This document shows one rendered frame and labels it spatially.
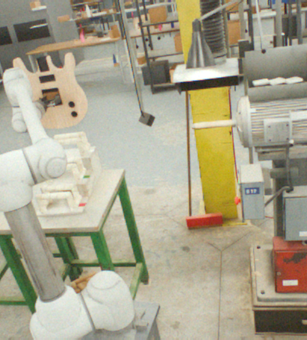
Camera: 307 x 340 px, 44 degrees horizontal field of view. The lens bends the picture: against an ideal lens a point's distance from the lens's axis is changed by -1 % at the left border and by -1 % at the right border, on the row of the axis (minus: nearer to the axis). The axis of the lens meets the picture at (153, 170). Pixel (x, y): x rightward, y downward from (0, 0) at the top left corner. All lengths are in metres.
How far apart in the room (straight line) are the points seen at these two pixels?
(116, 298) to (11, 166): 0.63
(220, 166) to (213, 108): 0.49
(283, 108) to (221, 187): 1.43
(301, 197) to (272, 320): 0.82
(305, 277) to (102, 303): 1.13
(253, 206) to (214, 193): 1.44
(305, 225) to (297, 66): 0.76
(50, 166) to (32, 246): 0.30
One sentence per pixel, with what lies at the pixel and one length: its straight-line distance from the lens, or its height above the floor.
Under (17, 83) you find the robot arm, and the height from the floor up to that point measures 1.65.
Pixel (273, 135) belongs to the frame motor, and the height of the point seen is 1.23.
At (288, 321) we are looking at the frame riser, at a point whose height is 0.11.
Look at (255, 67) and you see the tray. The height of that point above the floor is 1.49.
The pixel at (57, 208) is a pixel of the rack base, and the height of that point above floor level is 0.94.
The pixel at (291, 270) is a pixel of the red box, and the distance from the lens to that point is 2.16.
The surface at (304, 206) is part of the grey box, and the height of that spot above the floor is 0.87.
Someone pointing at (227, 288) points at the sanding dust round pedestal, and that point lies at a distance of 2.73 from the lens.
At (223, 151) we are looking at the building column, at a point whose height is 0.66.
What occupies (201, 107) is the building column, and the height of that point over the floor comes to 1.03.
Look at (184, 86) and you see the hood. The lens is 2.01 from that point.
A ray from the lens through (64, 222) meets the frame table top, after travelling 2.00.
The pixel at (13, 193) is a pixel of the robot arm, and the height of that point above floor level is 1.42.
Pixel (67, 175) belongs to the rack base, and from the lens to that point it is 2.24.
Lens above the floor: 1.98
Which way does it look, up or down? 28 degrees down
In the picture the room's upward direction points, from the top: 11 degrees counter-clockwise
